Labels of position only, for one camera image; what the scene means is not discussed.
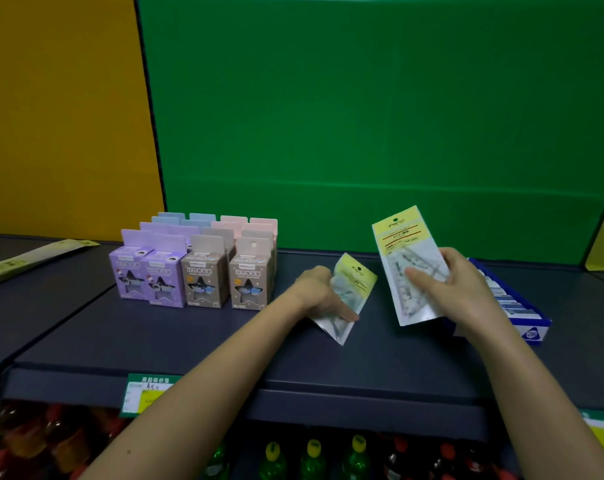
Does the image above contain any dark bottle with red cap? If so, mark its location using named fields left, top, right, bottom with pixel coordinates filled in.
left=428, top=443, right=463, bottom=480
left=382, top=437, right=415, bottom=480

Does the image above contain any green and yellow price tag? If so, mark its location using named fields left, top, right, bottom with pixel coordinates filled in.
left=120, top=374, right=183, bottom=419
left=579, top=409, right=604, bottom=461

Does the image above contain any long yellow-green ruler packet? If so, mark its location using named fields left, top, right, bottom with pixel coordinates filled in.
left=0, top=239, right=101, bottom=290

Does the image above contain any small clear ruler packet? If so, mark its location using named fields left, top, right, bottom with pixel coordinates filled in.
left=309, top=253, right=378, bottom=346

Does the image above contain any person's left hand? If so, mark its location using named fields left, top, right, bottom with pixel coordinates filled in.
left=292, top=266, right=360, bottom=323

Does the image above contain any blue cardboard display box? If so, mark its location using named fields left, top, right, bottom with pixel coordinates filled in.
left=444, top=258, right=552, bottom=344

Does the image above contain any group of pastel star-window boxes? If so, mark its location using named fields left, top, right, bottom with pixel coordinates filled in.
left=108, top=212, right=279, bottom=311

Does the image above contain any row of red drink bottles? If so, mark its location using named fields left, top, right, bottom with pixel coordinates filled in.
left=0, top=402, right=129, bottom=480

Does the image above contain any person's right forearm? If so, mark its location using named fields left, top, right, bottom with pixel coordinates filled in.
left=461, top=314, right=604, bottom=480

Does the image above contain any row of small white packets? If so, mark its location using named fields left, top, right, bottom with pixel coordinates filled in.
left=474, top=267, right=540, bottom=320

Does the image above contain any person's right hand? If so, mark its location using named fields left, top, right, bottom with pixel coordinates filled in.
left=405, top=247, right=505, bottom=341

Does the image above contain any large clear ruler packet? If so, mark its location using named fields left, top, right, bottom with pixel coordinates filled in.
left=372, top=205, right=452, bottom=327

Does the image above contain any green bottle with yellow cap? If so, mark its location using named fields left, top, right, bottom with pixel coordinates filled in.
left=300, top=439, right=328, bottom=480
left=258, top=442, right=289, bottom=480
left=341, top=435, right=371, bottom=480

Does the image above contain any person's left forearm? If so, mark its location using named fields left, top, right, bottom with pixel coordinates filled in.
left=79, top=287, right=313, bottom=480

